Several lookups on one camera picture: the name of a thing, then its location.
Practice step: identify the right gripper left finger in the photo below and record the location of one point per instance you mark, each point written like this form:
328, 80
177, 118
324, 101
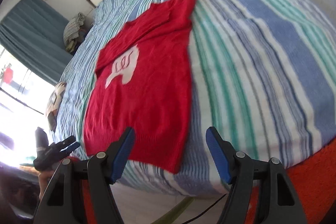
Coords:
80, 188

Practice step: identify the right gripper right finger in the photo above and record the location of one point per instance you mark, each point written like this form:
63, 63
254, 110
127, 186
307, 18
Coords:
277, 201

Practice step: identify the red knit sweater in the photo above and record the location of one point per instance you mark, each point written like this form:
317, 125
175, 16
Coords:
143, 81

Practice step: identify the pile of striped clothes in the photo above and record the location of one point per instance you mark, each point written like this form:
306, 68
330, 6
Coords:
72, 32

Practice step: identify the person's left hand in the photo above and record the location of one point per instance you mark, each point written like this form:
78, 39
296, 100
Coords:
28, 191

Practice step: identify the orange fluffy garment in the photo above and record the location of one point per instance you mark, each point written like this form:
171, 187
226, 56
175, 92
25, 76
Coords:
313, 179

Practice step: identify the patterned beige pillow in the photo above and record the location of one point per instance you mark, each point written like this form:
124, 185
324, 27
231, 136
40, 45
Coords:
53, 105

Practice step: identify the teal curtain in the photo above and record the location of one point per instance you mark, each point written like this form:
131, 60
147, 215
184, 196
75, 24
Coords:
32, 32

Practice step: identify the striped blue green bedspread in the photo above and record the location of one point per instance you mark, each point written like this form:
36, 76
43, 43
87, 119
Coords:
263, 75

